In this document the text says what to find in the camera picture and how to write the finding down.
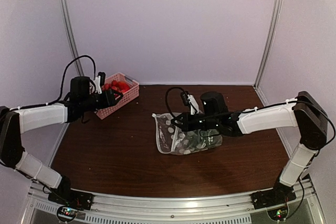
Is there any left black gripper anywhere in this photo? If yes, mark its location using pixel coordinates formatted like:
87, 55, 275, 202
80, 88, 123, 112

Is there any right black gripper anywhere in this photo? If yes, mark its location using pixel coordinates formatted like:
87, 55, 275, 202
171, 112, 219, 132

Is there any red fake lychee bunch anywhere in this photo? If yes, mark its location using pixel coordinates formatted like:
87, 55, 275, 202
101, 80, 131, 93

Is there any clear zip top bag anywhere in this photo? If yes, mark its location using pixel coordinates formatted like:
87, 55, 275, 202
152, 113, 223, 155

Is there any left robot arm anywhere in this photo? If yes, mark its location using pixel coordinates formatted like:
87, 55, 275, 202
1, 76, 123, 205

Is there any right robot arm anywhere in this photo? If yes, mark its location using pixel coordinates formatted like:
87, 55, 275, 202
171, 91, 330, 204

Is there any pink perforated plastic basket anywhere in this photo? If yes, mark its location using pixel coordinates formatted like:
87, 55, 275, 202
94, 72, 140, 120

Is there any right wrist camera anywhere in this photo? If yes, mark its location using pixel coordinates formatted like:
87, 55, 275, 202
181, 91, 200, 115

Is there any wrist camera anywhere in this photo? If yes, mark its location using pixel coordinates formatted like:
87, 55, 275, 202
93, 72, 106, 94
181, 91, 200, 115

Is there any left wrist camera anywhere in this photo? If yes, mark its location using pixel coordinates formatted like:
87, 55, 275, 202
93, 72, 106, 94

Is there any left aluminium corner post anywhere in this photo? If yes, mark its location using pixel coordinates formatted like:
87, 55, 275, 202
54, 0, 88, 88

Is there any aluminium corner post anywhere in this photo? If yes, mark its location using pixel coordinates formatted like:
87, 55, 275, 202
54, 0, 88, 88
253, 0, 287, 88

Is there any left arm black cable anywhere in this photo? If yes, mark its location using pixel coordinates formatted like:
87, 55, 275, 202
10, 55, 97, 125

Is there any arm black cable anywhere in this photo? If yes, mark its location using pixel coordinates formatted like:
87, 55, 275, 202
10, 55, 97, 125
165, 86, 336, 146

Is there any aluminium front rail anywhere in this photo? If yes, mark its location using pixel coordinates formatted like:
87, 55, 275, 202
19, 178, 327, 223

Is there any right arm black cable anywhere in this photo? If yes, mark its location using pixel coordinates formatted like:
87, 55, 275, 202
165, 86, 336, 146

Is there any right aluminium corner post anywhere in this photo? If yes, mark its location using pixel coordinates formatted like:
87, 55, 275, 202
253, 0, 287, 88

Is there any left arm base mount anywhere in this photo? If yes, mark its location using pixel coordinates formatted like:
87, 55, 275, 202
48, 190, 93, 223

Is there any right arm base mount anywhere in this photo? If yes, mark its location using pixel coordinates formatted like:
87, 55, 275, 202
251, 189, 296, 222

